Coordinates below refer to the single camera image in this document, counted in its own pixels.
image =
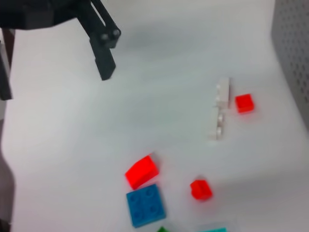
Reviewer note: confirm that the grey perforated storage bin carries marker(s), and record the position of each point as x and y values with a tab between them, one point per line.
294	48

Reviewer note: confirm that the blue square brick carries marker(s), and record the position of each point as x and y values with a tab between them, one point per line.
144	205

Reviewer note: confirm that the bright red rectangular brick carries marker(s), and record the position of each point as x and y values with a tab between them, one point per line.
140	172

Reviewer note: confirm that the teal square brick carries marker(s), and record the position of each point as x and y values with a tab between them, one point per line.
212	229

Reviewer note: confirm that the small red cube brick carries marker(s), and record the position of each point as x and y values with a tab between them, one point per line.
244	103
200	191

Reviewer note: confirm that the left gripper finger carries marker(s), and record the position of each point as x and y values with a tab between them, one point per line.
103	55

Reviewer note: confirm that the green rectangular brick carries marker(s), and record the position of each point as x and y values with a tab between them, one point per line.
163	229

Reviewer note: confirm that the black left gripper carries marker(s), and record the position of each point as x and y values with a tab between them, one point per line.
36	12

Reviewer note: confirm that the white toy brick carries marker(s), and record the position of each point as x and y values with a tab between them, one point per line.
223	93
217	125

